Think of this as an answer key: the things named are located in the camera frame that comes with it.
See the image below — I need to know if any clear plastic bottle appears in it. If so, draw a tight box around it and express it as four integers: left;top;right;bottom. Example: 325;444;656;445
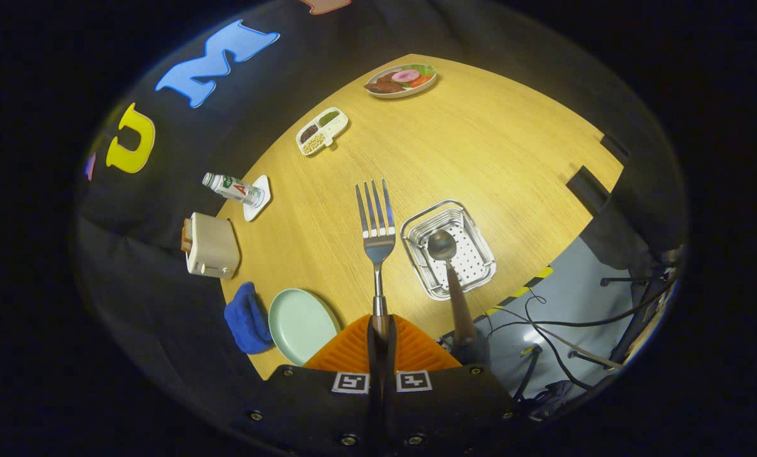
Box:
202;173;266;208

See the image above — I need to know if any white plate of food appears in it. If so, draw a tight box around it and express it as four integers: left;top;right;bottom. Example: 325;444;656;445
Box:
364;63;437;100

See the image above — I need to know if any metal fork with brown handle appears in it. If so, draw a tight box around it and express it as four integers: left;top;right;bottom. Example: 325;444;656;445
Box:
355;179;397;343

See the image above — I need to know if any yellow black floor tape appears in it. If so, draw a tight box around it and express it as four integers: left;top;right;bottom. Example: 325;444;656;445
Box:
486;267;554;316

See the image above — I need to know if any light green plate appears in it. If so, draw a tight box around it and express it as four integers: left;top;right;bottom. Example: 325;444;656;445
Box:
268;288;342;367

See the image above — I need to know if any metal spoon with brown handle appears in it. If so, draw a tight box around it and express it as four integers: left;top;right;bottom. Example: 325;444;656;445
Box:
427;229;480;348

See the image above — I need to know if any black stand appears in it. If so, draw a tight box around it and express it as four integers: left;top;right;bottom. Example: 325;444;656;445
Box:
600;267;666;366

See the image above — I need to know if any black table clamp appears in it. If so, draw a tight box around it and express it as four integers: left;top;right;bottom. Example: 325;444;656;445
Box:
600;133;631;164
567;165;609;213

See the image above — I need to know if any black floor cable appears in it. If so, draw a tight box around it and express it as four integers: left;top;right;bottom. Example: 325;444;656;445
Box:
486;279;677;334

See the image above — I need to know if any metal wire basket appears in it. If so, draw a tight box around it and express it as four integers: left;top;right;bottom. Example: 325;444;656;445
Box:
400;199;497;301

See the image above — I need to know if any white toaster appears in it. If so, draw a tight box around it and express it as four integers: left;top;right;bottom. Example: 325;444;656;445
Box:
186;212;241;279

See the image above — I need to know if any blue cloth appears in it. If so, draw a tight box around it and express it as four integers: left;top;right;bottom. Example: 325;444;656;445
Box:
224;282;274;355

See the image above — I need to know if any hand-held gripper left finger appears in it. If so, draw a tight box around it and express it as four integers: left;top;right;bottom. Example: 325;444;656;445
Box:
245;314;383;457

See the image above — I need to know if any black backdrop cloth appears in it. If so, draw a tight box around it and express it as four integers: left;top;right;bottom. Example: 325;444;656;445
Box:
70;0;690;439

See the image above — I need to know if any white divided dish with beans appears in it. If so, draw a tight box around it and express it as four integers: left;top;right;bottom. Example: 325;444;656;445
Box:
296;107;349;156

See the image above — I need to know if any white square coaster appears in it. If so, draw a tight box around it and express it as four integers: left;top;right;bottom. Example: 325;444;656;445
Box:
243;175;272;222

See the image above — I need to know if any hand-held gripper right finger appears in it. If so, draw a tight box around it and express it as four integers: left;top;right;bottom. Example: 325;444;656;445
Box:
381;314;518;453

